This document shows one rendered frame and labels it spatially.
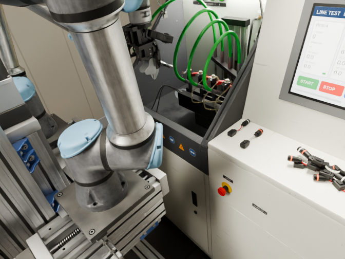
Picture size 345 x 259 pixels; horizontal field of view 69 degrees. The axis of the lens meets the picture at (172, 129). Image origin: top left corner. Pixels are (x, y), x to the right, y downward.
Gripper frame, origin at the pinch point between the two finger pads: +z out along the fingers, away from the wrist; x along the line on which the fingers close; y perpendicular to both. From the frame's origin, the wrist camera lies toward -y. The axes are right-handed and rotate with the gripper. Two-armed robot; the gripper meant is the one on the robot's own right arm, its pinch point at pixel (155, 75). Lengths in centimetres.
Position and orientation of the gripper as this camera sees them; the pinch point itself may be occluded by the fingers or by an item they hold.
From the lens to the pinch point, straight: 100.4
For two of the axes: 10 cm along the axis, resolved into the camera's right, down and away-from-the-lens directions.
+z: 1.1, 8.0, 5.8
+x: 6.6, 3.8, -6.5
